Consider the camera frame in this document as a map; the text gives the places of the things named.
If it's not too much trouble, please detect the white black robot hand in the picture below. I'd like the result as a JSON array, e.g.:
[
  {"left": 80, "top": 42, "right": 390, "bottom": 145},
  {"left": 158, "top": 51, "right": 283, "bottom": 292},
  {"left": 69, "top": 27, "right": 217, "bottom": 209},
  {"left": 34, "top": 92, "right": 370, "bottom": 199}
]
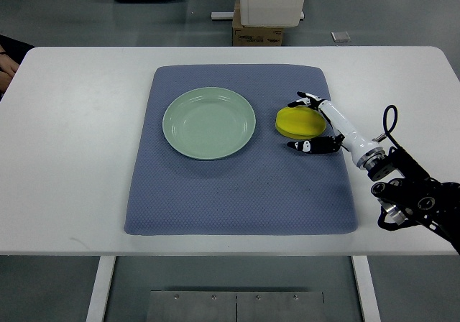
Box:
[{"left": 287, "top": 91, "right": 387, "bottom": 171}]

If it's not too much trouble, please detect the yellow starfruit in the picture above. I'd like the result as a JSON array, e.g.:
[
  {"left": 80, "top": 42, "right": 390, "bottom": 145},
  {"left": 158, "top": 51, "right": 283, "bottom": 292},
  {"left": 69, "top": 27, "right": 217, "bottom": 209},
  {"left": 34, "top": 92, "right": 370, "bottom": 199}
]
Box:
[{"left": 275, "top": 106, "right": 326, "bottom": 139}]

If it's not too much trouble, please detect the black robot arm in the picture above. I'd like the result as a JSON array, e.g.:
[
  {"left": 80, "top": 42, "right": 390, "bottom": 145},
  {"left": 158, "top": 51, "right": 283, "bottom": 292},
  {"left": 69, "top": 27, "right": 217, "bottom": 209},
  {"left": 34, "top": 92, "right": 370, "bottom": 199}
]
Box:
[{"left": 367, "top": 105, "right": 459, "bottom": 251}]

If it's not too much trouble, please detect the small grey floor plate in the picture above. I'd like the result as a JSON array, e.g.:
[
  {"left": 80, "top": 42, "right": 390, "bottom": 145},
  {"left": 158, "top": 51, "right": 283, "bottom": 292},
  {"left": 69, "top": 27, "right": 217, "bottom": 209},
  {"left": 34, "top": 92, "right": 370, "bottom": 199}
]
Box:
[{"left": 331, "top": 32, "right": 351, "bottom": 43}]

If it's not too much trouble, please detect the light green plate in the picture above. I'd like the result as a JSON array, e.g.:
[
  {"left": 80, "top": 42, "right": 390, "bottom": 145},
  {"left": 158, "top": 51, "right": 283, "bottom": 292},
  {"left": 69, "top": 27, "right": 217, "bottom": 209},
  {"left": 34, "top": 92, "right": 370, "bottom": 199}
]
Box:
[{"left": 162, "top": 87, "right": 256, "bottom": 160}]

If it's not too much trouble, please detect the blue textured mat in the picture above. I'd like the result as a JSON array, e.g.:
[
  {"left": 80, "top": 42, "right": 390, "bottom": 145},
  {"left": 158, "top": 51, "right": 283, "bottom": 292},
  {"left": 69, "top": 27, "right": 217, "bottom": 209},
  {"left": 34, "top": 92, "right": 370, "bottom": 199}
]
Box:
[{"left": 124, "top": 64, "right": 358, "bottom": 236}]

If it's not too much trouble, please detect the right white table leg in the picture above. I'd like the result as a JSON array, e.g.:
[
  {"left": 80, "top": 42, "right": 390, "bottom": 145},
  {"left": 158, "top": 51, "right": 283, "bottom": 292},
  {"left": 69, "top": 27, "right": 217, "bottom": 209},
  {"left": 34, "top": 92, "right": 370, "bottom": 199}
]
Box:
[{"left": 351, "top": 256, "right": 381, "bottom": 322}]

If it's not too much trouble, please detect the white table leg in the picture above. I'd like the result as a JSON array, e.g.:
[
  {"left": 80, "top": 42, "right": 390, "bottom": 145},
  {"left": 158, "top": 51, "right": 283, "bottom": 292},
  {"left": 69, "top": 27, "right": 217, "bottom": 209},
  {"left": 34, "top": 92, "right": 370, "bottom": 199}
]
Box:
[
  {"left": 86, "top": 256, "right": 116, "bottom": 322},
  {"left": 351, "top": 256, "right": 381, "bottom": 322}
]

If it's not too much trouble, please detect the brown cardboard box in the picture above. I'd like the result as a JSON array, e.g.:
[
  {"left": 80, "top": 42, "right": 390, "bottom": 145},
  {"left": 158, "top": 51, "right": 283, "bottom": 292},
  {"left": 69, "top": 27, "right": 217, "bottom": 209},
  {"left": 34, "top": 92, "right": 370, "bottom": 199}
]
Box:
[{"left": 232, "top": 0, "right": 284, "bottom": 47}]

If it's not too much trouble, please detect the left white table leg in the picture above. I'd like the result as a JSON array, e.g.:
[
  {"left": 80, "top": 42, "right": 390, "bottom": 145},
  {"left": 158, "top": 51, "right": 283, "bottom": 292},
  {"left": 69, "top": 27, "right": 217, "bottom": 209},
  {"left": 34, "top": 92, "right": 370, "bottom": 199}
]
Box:
[{"left": 86, "top": 256, "right": 116, "bottom": 322}]

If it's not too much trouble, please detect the seated person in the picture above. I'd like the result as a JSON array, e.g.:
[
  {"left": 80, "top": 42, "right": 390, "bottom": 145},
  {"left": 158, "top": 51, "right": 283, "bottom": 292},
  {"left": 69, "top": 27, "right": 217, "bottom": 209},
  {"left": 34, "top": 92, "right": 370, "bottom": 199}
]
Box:
[{"left": 1, "top": 35, "right": 34, "bottom": 98}]

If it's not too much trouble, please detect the white floor bracket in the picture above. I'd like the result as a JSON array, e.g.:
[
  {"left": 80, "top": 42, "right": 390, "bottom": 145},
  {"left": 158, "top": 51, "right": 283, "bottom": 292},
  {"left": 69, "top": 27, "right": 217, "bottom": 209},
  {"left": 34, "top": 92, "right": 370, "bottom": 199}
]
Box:
[{"left": 211, "top": 11, "right": 305, "bottom": 27}]

